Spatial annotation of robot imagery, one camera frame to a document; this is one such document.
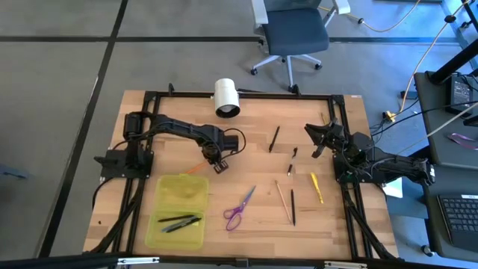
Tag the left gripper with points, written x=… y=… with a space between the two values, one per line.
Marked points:
x=213 y=147

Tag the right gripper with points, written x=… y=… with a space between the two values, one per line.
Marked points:
x=336 y=136

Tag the black pen with clear barrel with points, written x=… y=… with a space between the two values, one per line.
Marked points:
x=294 y=151

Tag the yellow pencil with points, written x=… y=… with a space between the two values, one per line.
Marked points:
x=322 y=117

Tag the orange pencil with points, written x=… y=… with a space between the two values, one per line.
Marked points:
x=195 y=168

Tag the purple scissors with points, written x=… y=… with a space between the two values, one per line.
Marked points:
x=246 y=200

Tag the thick yellow marker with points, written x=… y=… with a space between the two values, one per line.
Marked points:
x=316 y=187

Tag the yellow pen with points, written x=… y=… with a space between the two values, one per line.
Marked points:
x=192 y=222

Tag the natural wood pencil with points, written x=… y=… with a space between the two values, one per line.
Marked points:
x=283 y=201

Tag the black pencil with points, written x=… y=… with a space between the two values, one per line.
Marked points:
x=293 y=207

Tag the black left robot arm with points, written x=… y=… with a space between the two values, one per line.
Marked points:
x=179 y=129

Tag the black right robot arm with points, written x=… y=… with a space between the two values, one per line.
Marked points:
x=396 y=164

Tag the translucent yellow-green supply box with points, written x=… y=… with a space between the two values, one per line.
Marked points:
x=175 y=198

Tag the white paper cup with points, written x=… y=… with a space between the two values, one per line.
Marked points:
x=226 y=95

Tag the yellow power plug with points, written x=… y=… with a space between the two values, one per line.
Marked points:
x=390 y=116

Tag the white paper sheet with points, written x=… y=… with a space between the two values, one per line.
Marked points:
x=396 y=188

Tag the dark blue office chair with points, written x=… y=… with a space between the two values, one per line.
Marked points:
x=295 y=31

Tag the black desk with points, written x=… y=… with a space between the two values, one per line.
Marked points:
x=429 y=209
x=440 y=142

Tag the pink ribbon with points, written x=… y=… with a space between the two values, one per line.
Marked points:
x=463 y=139

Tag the black power adapter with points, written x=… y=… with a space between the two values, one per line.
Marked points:
x=460 y=95

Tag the black stand pole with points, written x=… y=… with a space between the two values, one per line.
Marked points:
x=453 y=61

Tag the black keyboard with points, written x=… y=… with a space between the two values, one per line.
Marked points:
x=461 y=216

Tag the black beam with silver brackets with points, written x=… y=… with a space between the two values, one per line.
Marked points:
x=74 y=259

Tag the blue floor object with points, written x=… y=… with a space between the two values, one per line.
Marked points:
x=13 y=172

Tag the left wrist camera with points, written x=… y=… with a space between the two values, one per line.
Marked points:
x=231 y=142

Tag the black aluminium table frame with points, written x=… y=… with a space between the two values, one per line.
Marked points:
x=284 y=96

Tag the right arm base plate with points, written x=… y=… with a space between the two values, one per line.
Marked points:
x=373 y=179

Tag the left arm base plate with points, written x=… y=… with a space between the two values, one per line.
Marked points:
x=112 y=172

